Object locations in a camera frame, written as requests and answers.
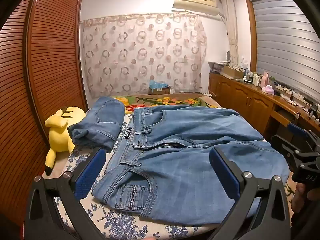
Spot tied beige window curtain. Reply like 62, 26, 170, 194
220, 0, 240, 67

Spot brown louvered wooden wardrobe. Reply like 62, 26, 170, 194
0, 0, 88, 220

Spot light blue denim pants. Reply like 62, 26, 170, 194
92, 105, 290, 224

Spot open cardboard box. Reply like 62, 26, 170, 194
220, 66, 244, 79

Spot yellow plush toy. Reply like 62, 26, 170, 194
44, 106, 87, 176

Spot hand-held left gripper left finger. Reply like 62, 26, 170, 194
25, 147, 118, 240

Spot blue floral bedsheet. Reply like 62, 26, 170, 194
41, 112, 295, 240

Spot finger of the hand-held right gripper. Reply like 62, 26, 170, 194
287, 123, 320, 156
272, 135, 308, 166

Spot cream wall air conditioner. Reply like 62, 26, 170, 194
172, 0, 219, 17

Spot grey window blind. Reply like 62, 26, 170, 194
250, 0, 320, 105

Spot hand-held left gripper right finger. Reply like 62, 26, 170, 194
205, 146, 293, 240

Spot person's right hand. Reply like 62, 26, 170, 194
291, 187, 320, 215

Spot wooden cabinet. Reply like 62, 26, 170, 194
208, 72, 320, 140

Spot sheer curtain with ring pattern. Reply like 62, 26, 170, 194
80, 14, 208, 99

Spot clear plastic storage container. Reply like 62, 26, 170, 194
208, 60, 232, 72

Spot folded blue denim pants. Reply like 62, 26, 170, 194
67, 97, 125, 153

